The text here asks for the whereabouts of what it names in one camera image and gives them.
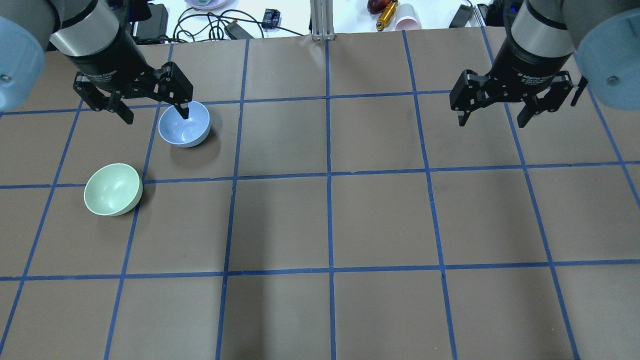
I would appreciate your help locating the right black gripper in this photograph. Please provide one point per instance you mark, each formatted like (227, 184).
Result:
(523, 66)

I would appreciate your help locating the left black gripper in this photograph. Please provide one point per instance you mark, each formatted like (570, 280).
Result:
(107, 65)

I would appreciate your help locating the green bowl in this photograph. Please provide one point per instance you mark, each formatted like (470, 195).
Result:
(113, 190)

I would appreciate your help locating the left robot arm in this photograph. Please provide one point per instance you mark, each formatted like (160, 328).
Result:
(74, 27)

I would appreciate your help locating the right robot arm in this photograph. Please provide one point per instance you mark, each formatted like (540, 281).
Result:
(604, 34)

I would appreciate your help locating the blue bowl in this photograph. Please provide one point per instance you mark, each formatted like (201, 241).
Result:
(185, 132)

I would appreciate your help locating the black box left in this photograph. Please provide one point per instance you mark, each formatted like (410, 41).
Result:
(154, 29)

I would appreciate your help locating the black device right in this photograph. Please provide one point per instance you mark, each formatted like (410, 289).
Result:
(462, 16)

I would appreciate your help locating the black power adapter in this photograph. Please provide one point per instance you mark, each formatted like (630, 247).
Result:
(236, 32)

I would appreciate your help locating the purple plate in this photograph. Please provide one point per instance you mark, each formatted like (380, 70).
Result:
(206, 4)

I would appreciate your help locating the pink paper cup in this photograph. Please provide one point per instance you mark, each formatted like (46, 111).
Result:
(406, 18)

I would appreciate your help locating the yellow metal cylinder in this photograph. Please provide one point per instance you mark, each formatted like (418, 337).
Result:
(385, 16)

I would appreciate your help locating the small black blue box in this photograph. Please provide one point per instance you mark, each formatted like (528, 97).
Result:
(271, 19)

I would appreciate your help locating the dark red fruit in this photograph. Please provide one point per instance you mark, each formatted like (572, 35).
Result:
(377, 6)

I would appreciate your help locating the aluminium frame post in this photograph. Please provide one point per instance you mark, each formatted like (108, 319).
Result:
(322, 20)

